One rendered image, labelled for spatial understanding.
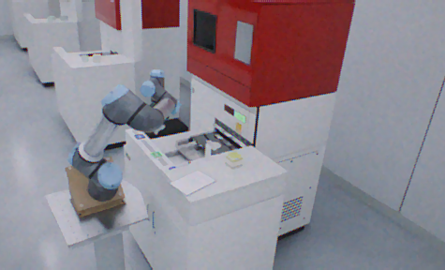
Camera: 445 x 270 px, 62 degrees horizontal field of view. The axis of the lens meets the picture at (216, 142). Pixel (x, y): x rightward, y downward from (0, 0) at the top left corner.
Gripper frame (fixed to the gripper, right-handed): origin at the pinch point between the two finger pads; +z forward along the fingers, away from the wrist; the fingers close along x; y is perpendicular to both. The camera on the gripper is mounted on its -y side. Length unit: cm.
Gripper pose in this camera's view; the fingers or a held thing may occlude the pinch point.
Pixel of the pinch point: (155, 132)
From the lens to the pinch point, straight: 213.1
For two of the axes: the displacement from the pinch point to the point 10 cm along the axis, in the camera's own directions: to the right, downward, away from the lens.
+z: -0.5, 8.9, 4.5
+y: 8.5, -2.0, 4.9
